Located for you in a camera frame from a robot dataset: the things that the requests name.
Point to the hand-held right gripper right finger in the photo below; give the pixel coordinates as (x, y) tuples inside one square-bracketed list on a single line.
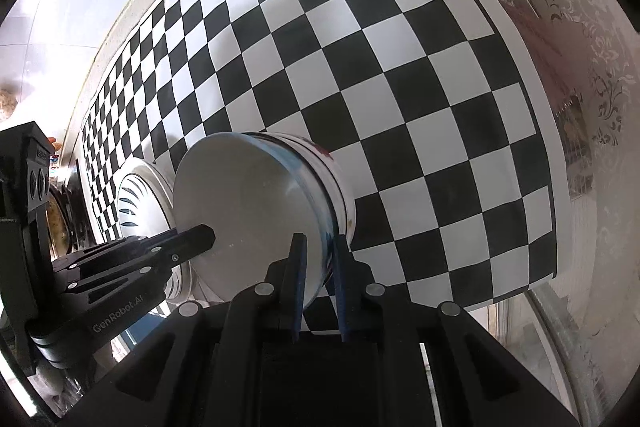
[(342, 297)]

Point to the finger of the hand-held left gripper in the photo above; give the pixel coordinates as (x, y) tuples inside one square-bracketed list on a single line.
[(195, 239), (150, 271)]

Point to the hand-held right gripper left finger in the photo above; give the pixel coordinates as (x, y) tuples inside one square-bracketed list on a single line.
[(298, 292)]

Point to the white floral plate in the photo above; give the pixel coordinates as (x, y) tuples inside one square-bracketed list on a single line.
[(182, 283)]

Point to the large white bowl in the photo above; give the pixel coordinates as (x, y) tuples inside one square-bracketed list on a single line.
[(240, 207)]

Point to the white bowl blue red print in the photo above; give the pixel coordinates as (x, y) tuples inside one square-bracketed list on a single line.
[(336, 187)]

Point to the metal wok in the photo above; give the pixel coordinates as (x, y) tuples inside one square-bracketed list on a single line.
[(57, 222)]

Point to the black stove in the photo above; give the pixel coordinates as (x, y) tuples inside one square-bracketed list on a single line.
[(79, 207)]

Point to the black white checkered mat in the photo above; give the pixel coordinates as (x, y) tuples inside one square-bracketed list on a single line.
[(350, 57)]

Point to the white floral lace curtain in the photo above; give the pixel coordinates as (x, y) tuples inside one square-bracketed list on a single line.
[(600, 57)]

